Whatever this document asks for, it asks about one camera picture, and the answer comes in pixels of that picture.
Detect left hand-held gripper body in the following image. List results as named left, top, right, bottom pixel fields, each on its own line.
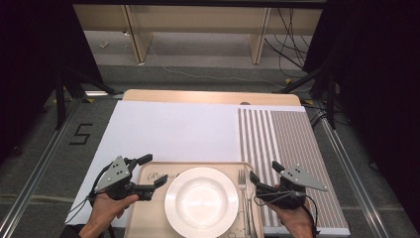
left=94, top=155, right=157, bottom=201

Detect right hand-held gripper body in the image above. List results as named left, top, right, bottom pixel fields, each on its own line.
left=255, top=165, right=329, bottom=210

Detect metal fork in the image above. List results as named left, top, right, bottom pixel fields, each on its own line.
left=237, top=169, right=250, bottom=238

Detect beige tray with rabbit print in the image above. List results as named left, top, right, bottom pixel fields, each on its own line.
left=123, top=161, right=265, bottom=238

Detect white plate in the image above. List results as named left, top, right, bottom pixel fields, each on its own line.
left=163, top=167, right=240, bottom=238

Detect person's left hand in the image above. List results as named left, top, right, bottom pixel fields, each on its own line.
left=86, top=192, right=140, bottom=233

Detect person's right hand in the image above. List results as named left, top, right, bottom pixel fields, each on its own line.
left=267, top=183, right=314, bottom=238

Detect white board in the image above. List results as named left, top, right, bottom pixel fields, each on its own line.
left=63, top=100, right=352, bottom=238

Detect grey striped placemat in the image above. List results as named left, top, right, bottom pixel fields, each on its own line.
left=237, top=107, right=351, bottom=230

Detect black metal stand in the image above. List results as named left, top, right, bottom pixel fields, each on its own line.
left=271, top=60, right=339, bottom=131
left=53, top=67, right=126, bottom=131

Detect black curtain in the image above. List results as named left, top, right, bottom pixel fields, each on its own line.
left=302, top=0, right=420, bottom=229
left=0, top=0, right=104, bottom=164

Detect light wooden desk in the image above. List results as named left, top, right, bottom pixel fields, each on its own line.
left=72, top=3, right=324, bottom=65

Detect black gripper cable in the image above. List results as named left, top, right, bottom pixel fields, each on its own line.
left=304, top=193, right=321, bottom=238
left=86, top=162, right=115, bottom=208

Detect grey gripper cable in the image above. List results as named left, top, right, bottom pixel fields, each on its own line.
left=63, top=197, right=92, bottom=227
left=253, top=190, right=299, bottom=208

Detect aluminium floor rail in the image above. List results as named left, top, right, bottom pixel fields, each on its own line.
left=0, top=98, right=83, bottom=238
left=318, top=116, right=391, bottom=238

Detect black cables beside table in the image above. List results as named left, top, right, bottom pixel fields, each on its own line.
left=301, top=103, right=329, bottom=129

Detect bundle of black cables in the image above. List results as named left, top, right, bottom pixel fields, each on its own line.
left=262, top=7, right=311, bottom=71

